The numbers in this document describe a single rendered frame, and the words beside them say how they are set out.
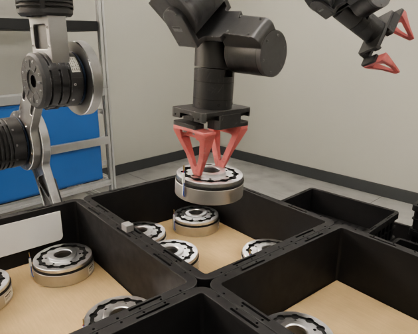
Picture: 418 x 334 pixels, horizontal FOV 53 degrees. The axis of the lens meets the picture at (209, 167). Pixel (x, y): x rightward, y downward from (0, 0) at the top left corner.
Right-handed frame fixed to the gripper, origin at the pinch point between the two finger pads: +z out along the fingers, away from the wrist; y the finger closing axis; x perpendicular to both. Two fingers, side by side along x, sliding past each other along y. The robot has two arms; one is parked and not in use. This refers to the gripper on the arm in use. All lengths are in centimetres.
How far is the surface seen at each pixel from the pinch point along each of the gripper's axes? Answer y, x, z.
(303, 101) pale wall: 293, 157, 35
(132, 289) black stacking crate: -8.4, 7.8, 21.7
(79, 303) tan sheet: -15.8, 11.9, 22.9
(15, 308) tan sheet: -23.2, 18.0, 23.4
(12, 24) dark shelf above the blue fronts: 57, 204, -18
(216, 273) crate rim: -6.5, -8.5, 11.7
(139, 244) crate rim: -8.7, 5.7, 12.4
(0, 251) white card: -20.1, 30.9, 20.0
